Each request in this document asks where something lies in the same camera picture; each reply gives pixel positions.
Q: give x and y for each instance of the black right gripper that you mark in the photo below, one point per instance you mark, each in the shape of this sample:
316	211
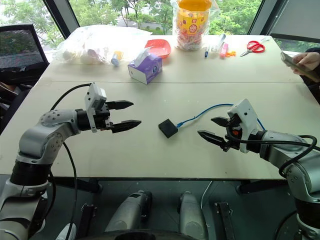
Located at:
233	140

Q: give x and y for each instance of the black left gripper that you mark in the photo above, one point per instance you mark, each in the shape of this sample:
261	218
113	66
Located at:
103	117

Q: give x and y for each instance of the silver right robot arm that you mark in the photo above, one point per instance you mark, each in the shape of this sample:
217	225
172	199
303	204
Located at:
282	145

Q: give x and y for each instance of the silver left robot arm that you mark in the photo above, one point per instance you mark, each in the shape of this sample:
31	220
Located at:
37	140

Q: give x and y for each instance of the black square adapter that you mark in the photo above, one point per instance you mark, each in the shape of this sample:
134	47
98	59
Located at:
168	128

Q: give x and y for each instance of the bystander bare hand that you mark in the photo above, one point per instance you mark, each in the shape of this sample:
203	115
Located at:
306	61

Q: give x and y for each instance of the purple tissue box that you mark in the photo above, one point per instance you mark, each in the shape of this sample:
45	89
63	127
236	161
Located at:
146	70

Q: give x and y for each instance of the yellow blue glue stick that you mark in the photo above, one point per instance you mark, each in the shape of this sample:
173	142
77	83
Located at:
117	58

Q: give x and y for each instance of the red plastic bowl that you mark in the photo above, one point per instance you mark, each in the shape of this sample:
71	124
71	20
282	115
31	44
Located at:
160	47

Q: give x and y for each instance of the small orange clips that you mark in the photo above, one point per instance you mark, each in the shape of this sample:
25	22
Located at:
231	53

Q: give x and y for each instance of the blue pen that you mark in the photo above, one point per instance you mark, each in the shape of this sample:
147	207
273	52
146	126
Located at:
206	53

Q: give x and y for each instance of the black table leg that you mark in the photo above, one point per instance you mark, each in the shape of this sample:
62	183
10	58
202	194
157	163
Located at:
87	185

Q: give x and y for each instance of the pink marker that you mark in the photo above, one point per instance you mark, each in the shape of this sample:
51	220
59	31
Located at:
224	50

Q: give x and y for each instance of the clear plastic bag with items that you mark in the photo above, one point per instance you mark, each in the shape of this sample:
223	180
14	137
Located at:
85	45

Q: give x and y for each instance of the silver right robot leg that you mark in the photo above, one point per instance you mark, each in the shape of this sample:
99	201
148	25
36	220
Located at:
191	215

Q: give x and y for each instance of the silver robot leg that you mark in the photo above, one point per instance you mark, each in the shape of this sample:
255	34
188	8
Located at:
130	212
191	215

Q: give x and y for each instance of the silver left robot leg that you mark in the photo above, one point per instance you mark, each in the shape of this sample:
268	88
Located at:
130	212

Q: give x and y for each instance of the bystander smartphone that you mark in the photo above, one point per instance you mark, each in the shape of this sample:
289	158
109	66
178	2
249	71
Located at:
287	60

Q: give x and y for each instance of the bystander dark sleeve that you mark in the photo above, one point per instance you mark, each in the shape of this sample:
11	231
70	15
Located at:
313	85

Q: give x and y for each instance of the candy jar with orange lid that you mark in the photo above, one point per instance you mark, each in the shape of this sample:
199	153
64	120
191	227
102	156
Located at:
192	25

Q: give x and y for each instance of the clear bag around jar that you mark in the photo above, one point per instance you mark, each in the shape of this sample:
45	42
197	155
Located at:
215	15

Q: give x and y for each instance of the black mesh office chair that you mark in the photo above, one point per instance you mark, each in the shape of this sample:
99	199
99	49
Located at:
18	52

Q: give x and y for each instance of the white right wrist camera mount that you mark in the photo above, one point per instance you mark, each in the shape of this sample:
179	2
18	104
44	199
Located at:
247	112

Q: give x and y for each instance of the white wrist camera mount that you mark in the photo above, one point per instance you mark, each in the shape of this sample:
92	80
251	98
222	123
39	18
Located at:
93	97
247	112

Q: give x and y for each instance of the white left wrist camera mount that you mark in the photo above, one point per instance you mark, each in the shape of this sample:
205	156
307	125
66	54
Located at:
93	97

